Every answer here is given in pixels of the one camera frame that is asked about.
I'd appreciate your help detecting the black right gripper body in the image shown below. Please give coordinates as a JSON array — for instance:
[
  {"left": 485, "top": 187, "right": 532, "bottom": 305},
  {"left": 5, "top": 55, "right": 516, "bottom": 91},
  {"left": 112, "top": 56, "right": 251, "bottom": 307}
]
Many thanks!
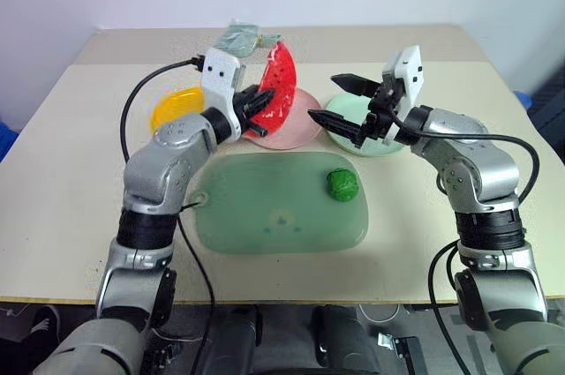
[{"left": 358, "top": 71, "right": 406, "bottom": 148}]

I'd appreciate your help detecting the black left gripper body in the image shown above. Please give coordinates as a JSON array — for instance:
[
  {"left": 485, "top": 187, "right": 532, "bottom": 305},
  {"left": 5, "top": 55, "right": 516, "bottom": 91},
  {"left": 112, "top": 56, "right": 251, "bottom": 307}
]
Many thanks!
[{"left": 230, "top": 86, "right": 265, "bottom": 130}]

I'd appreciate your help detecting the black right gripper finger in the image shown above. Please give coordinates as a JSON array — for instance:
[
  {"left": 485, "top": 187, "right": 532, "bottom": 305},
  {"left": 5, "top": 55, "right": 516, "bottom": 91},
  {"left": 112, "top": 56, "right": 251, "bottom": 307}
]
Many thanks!
[
  {"left": 307, "top": 109, "right": 368, "bottom": 149},
  {"left": 330, "top": 73, "right": 380, "bottom": 97}
]

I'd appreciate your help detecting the red watermelon slice toy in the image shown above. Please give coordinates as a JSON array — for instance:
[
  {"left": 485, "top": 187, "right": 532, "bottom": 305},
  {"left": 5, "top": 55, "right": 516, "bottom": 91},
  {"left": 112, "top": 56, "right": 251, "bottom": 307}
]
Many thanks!
[{"left": 242, "top": 41, "right": 298, "bottom": 139}]

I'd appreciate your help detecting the light green round plate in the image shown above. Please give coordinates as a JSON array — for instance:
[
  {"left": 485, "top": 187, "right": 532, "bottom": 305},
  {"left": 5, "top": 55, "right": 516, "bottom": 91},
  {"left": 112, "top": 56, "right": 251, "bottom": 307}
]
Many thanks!
[{"left": 324, "top": 92, "right": 410, "bottom": 159}]

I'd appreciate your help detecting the pink round plate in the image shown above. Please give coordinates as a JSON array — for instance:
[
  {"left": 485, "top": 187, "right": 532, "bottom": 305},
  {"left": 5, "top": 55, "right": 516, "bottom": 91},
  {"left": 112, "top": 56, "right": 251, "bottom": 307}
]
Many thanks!
[{"left": 245, "top": 87, "right": 324, "bottom": 151}]

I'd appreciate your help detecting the yellow round plate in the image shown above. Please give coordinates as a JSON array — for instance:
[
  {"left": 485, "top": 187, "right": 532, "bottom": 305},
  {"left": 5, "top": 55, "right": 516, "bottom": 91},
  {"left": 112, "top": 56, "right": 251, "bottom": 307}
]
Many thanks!
[{"left": 150, "top": 85, "right": 209, "bottom": 136}]

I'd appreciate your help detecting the small clear plastic bag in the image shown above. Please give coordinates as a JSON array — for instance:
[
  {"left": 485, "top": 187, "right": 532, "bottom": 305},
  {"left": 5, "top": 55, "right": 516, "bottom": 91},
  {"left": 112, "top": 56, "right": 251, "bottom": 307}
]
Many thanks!
[{"left": 257, "top": 32, "right": 284, "bottom": 48}]

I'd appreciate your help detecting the green vegetable toy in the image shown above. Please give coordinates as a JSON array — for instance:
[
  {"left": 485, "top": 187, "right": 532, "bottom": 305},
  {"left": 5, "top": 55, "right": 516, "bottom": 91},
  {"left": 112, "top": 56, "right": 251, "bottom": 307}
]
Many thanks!
[{"left": 326, "top": 168, "right": 360, "bottom": 204}]

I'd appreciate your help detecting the clear bag with green contents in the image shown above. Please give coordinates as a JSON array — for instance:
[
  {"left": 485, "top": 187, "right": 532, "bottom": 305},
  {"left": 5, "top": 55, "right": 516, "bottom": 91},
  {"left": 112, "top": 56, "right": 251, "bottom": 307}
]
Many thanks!
[{"left": 214, "top": 21, "right": 262, "bottom": 58}]

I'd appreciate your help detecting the translucent green cutting board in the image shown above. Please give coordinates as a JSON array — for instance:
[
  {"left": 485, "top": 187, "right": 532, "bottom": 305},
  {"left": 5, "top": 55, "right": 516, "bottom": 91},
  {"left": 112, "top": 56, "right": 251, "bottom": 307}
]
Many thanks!
[{"left": 186, "top": 150, "right": 371, "bottom": 257}]

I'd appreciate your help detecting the blue plastic object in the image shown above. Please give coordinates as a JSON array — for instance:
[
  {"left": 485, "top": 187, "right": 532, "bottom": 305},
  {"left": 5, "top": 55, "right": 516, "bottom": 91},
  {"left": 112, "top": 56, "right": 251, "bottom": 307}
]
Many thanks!
[{"left": 513, "top": 89, "right": 538, "bottom": 114}]

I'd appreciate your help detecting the dark rounded shape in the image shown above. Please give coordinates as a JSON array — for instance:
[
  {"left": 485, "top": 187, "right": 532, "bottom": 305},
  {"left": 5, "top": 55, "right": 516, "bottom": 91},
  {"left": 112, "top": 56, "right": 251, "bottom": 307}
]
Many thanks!
[
  {"left": 206, "top": 305, "right": 265, "bottom": 375},
  {"left": 310, "top": 304, "right": 381, "bottom": 375}
]

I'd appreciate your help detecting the blue plastic crate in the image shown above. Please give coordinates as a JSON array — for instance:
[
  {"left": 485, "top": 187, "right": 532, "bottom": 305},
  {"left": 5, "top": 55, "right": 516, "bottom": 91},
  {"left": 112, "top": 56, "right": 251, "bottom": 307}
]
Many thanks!
[{"left": 0, "top": 117, "right": 19, "bottom": 161}]

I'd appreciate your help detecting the black shoe with white print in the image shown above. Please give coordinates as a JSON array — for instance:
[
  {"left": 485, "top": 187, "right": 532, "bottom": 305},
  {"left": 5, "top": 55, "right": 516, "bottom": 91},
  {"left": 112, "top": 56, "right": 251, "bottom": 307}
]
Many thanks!
[{"left": 0, "top": 304, "right": 62, "bottom": 344}]

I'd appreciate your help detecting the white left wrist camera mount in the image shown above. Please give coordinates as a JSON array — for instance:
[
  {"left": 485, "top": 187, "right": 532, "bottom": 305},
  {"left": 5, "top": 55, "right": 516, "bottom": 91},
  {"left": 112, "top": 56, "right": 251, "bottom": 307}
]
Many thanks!
[{"left": 200, "top": 49, "right": 246, "bottom": 139}]

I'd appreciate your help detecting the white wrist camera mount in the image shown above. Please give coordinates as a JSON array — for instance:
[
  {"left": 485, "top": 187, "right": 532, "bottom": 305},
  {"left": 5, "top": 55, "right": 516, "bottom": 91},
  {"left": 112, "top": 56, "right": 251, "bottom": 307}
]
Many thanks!
[
  {"left": 380, "top": 44, "right": 426, "bottom": 147},
  {"left": 200, "top": 49, "right": 246, "bottom": 139}
]

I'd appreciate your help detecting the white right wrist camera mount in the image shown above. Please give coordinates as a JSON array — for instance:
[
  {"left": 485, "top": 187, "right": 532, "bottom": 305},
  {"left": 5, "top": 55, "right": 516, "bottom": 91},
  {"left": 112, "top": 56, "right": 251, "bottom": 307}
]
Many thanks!
[{"left": 380, "top": 44, "right": 426, "bottom": 147}]

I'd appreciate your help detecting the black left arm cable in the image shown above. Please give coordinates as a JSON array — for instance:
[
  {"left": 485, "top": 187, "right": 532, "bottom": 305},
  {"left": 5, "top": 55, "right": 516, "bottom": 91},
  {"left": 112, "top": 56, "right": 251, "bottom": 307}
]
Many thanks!
[{"left": 120, "top": 55, "right": 217, "bottom": 375}]

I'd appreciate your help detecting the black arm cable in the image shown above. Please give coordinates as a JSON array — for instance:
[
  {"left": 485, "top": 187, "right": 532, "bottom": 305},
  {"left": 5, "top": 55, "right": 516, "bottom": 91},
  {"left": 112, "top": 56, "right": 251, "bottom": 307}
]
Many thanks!
[
  {"left": 395, "top": 124, "right": 542, "bottom": 375},
  {"left": 120, "top": 55, "right": 217, "bottom": 375}
]

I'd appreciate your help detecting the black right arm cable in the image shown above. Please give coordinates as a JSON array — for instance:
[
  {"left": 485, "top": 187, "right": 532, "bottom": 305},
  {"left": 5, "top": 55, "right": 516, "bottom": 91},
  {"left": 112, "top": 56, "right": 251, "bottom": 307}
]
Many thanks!
[{"left": 395, "top": 124, "right": 542, "bottom": 375}]

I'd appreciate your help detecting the white floor cable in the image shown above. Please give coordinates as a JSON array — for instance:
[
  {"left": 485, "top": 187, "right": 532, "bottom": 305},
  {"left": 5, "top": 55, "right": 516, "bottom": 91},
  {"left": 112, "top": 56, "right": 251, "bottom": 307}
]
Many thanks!
[{"left": 358, "top": 304, "right": 402, "bottom": 324}]

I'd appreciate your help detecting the silver metal bracket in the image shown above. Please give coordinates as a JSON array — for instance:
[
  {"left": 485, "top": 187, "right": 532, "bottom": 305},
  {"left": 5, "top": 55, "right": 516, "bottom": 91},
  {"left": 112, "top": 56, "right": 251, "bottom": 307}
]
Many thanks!
[{"left": 376, "top": 332, "right": 421, "bottom": 357}]

